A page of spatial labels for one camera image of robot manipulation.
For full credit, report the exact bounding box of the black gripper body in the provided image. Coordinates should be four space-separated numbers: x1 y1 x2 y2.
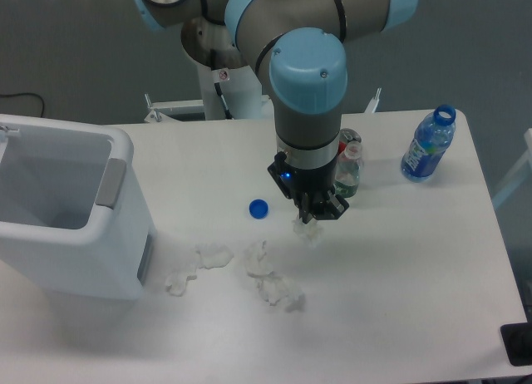
268 151 349 219

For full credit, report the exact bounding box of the white paper ball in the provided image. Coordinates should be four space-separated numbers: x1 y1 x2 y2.
293 217 324 248

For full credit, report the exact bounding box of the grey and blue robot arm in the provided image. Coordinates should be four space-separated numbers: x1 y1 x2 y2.
135 0 418 223

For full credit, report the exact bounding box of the white plastic trash bin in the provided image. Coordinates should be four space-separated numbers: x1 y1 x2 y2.
1 115 155 300

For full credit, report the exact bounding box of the clear green label bottle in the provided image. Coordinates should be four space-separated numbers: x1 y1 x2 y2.
334 140 363 199

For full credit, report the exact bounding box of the blue bottle cap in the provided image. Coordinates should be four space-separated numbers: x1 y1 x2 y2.
249 199 269 219

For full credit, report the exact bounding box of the red soda can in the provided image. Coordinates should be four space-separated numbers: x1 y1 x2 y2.
338 128 362 154

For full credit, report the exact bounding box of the white crumpled paper middle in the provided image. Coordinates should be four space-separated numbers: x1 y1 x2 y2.
243 240 306 312

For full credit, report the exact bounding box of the white crumpled paper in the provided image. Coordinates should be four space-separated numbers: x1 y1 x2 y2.
243 240 306 312
165 244 234 297

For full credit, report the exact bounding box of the white crumpled paper left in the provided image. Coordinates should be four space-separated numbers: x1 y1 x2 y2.
165 244 234 297

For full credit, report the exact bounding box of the blue plastic drink bottle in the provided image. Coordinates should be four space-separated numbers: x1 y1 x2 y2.
401 104 456 182

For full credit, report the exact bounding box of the black device at table edge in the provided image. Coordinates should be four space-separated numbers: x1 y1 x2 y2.
500 322 531 367

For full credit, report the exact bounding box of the white frame at right edge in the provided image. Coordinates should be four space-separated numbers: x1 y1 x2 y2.
491 128 531 210

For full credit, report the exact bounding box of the black cable on floor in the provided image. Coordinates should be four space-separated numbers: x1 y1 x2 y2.
0 92 45 116

